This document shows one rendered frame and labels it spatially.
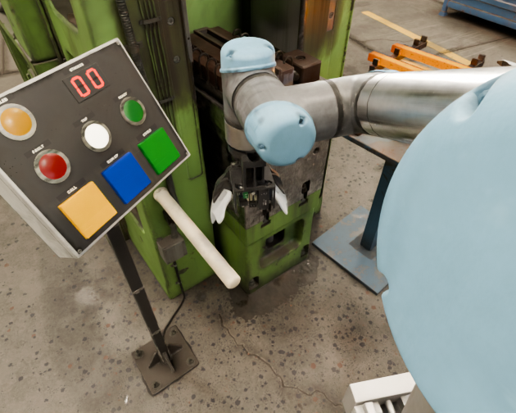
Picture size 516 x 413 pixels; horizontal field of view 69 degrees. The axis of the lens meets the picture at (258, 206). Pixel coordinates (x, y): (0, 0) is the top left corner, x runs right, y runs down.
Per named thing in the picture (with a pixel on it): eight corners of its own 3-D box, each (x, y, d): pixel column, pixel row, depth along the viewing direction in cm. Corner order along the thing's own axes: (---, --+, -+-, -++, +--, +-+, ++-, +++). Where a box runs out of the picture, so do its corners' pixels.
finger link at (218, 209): (201, 236, 70) (228, 204, 65) (199, 213, 74) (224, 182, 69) (215, 240, 71) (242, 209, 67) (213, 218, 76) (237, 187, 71)
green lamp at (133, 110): (149, 120, 77) (145, 101, 74) (128, 127, 75) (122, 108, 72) (142, 113, 79) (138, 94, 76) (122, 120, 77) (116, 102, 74)
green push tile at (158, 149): (181, 155, 83) (162, 126, 80) (160, 175, 79) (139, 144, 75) (176, 157, 84) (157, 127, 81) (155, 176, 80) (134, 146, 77)
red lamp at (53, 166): (74, 175, 65) (65, 155, 62) (46, 186, 63) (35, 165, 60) (68, 166, 66) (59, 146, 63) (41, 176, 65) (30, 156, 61)
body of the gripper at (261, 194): (233, 216, 65) (229, 161, 57) (227, 183, 71) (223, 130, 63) (276, 211, 66) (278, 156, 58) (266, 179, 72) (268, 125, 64)
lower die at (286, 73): (292, 91, 117) (294, 64, 111) (240, 111, 109) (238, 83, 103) (219, 47, 141) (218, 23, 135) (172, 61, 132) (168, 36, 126)
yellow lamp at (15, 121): (39, 133, 61) (28, 109, 58) (8, 142, 59) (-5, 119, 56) (34, 124, 63) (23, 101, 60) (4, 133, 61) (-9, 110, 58)
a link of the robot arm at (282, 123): (350, 104, 42) (310, 63, 50) (256, 121, 40) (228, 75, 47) (340, 159, 48) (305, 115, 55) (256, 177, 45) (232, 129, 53)
